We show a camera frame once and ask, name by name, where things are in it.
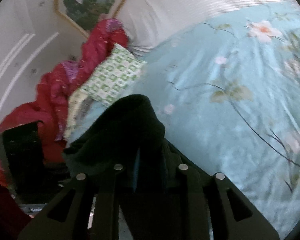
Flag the black pants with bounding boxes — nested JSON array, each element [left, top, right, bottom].
[[62, 94, 216, 240]]

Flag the red floral blanket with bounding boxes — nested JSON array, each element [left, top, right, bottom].
[[0, 18, 128, 187]]

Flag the yellow patterned pillow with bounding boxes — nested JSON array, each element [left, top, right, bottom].
[[63, 89, 93, 140]]

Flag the light blue floral quilt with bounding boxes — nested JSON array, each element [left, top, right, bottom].
[[67, 0, 300, 239]]

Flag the green white checkered pillow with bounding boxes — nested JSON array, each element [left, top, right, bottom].
[[79, 43, 146, 107]]

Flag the white striped bed sheet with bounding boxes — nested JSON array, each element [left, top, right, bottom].
[[108, 0, 293, 55]]

